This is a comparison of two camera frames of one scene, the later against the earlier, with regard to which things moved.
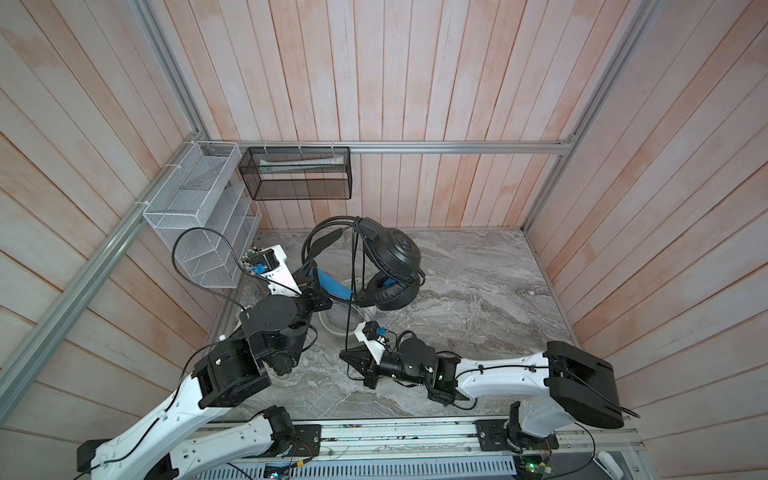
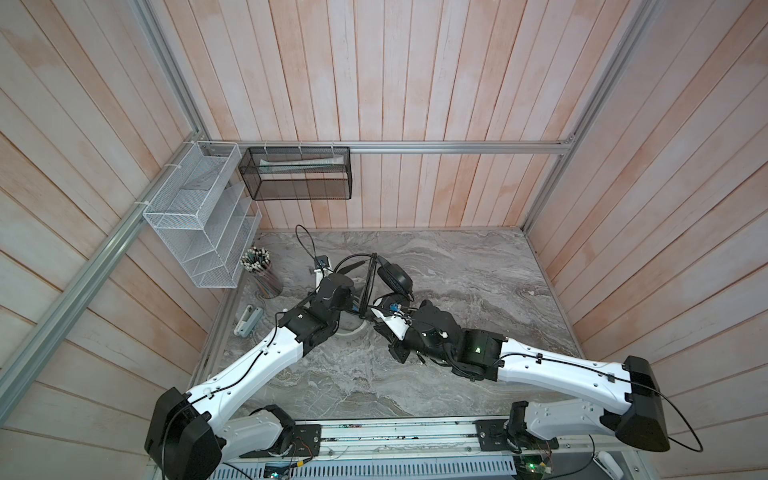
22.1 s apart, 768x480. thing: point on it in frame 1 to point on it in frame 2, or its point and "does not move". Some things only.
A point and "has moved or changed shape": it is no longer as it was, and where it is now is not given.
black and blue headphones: (393, 259) has moved or changed shape
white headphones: (335, 319) does not move
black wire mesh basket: (297, 173) does not move
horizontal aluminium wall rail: (379, 146) does not move
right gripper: (370, 365) to (416, 317)
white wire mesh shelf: (203, 221) does not move
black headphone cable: (349, 295) to (368, 285)
